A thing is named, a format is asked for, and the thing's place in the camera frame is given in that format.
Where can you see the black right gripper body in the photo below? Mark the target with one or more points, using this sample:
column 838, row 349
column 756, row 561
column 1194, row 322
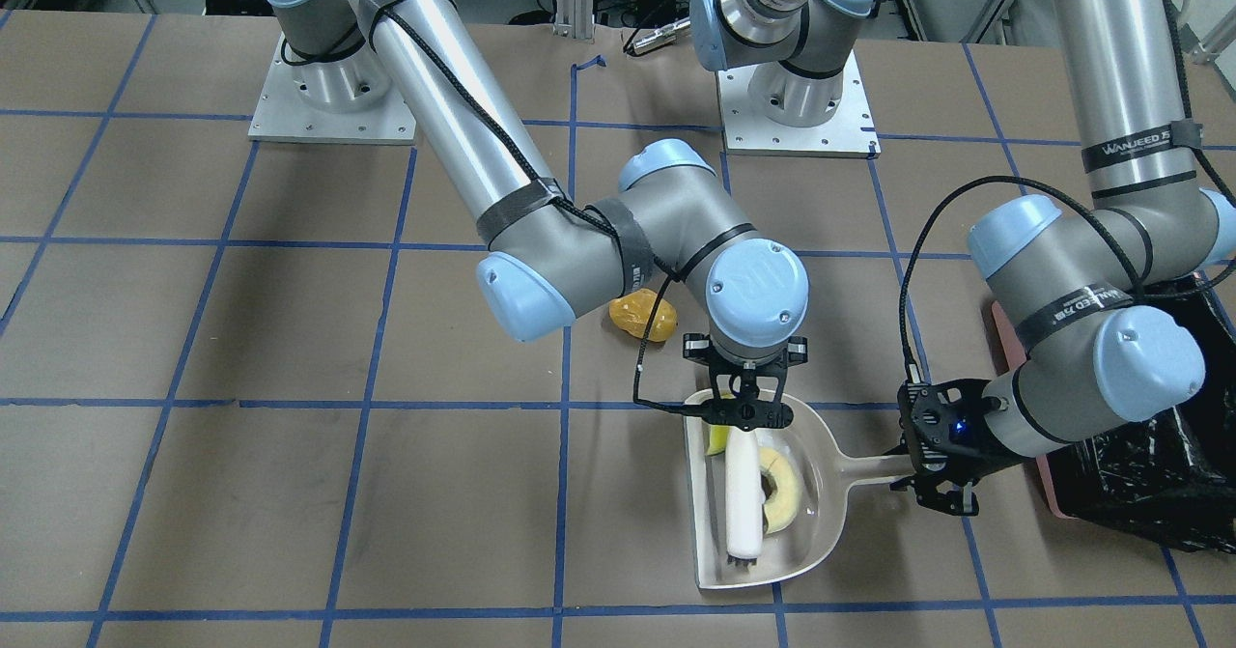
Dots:
column 697, row 349

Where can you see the yellow green sponge piece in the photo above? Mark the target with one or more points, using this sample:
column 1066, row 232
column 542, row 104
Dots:
column 717, row 439

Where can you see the white plastic dustpan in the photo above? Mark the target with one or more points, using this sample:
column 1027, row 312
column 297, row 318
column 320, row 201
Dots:
column 828, row 476

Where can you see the pale curved melon rind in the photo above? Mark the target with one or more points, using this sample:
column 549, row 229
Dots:
column 783, row 499

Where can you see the black trash bag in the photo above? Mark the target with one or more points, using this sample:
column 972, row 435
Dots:
column 1170, row 480

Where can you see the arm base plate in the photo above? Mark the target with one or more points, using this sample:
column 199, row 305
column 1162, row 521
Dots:
column 350, row 102
column 768, row 111

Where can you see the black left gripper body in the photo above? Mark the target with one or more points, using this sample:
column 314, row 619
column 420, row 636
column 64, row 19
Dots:
column 972, row 446

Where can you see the orange yellow toy fruit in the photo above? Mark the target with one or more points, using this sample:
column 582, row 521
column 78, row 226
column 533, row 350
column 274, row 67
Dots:
column 633, row 312

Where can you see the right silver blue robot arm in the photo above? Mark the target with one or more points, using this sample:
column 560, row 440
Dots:
column 550, row 261

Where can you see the white hand brush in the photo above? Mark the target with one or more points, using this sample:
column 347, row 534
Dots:
column 744, row 498

